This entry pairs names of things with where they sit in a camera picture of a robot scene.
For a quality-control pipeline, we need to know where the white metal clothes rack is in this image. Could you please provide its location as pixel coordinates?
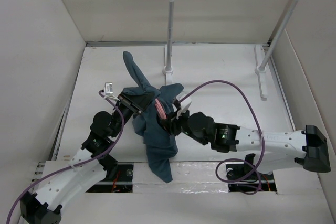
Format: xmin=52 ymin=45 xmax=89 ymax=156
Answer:
xmin=163 ymin=0 xmax=300 ymax=99

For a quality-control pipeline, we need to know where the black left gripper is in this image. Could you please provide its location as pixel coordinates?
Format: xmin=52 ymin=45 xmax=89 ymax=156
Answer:
xmin=110 ymin=92 xmax=154 ymax=137

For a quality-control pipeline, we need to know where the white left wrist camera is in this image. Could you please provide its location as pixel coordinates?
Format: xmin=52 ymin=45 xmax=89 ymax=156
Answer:
xmin=103 ymin=82 xmax=119 ymax=101

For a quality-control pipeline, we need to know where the pink plastic hanger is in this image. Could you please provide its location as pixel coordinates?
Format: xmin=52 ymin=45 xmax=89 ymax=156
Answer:
xmin=155 ymin=99 xmax=167 ymax=120

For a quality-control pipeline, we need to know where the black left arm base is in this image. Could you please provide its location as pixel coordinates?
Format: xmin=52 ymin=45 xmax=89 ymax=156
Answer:
xmin=87 ymin=163 xmax=134 ymax=193

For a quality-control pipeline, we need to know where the blue t shirt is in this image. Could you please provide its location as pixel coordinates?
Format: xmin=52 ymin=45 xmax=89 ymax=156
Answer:
xmin=123 ymin=51 xmax=184 ymax=183

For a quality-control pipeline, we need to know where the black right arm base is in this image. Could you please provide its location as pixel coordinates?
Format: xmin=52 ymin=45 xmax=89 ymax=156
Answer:
xmin=223 ymin=153 xmax=278 ymax=195

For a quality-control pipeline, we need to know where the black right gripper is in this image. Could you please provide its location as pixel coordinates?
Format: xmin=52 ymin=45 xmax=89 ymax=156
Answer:
xmin=160 ymin=106 xmax=208 ymax=145

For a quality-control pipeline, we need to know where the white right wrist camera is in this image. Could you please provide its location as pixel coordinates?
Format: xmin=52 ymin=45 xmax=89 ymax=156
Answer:
xmin=173 ymin=91 xmax=192 ymax=119

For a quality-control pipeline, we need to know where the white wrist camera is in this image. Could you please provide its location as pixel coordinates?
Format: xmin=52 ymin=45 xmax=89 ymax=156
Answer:
xmin=103 ymin=82 xmax=119 ymax=101
xmin=173 ymin=91 xmax=192 ymax=119

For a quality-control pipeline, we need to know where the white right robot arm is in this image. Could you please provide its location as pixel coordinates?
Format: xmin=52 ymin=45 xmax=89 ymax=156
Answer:
xmin=158 ymin=111 xmax=331 ymax=178

